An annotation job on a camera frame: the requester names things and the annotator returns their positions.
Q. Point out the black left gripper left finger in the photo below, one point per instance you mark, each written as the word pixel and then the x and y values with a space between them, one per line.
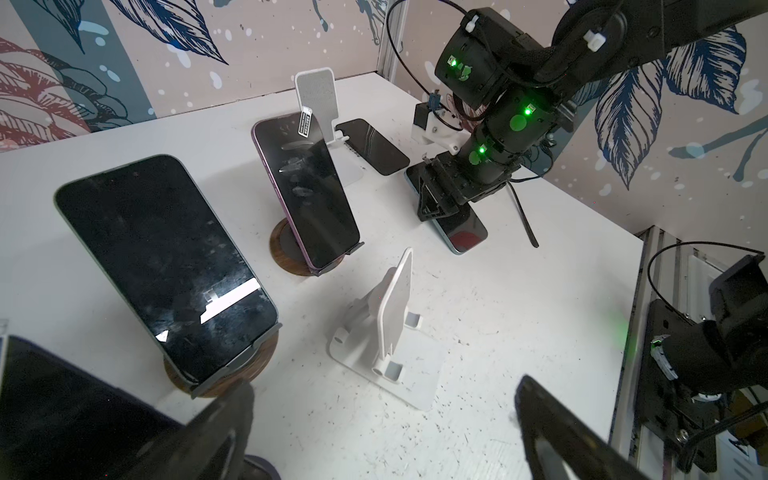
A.
pixel 211 446

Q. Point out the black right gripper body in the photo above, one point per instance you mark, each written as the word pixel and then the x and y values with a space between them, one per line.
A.
pixel 446 182

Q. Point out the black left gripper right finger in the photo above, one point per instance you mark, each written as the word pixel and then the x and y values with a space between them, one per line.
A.
pixel 558 445

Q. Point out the black phone with teal edge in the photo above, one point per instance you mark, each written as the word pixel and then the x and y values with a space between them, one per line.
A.
pixel 458 225

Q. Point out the white folding phone stand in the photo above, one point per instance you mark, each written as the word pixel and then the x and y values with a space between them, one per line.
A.
pixel 381 339

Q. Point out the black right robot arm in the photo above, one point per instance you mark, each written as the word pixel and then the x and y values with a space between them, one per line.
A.
pixel 620 54

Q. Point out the grey round phone stand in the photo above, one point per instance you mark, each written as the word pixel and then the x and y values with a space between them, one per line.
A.
pixel 257 468

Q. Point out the round wooden stand left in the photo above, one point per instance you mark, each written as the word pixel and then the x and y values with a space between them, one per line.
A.
pixel 247 370

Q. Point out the round wooden stand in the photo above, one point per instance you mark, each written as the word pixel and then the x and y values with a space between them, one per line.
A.
pixel 247 370
pixel 287 254

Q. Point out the purple phone on wooden stand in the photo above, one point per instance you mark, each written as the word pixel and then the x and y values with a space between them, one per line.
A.
pixel 303 174

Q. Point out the black phone on grey stand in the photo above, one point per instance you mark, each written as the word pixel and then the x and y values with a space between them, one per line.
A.
pixel 60 422

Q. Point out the white phone stand rear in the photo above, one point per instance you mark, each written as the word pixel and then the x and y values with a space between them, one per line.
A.
pixel 316 90

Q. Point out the round wooden stand right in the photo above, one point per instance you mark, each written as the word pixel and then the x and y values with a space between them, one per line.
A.
pixel 287 254

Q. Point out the green-edged phone on wooden stand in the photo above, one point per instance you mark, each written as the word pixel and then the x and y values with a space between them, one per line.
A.
pixel 154 235

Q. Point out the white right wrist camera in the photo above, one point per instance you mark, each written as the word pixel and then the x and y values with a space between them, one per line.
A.
pixel 434 123

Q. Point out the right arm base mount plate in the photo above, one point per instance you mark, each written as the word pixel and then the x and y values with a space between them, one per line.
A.
pixel 670 410

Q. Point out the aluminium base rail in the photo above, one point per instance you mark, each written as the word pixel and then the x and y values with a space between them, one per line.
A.
pixel 681 273

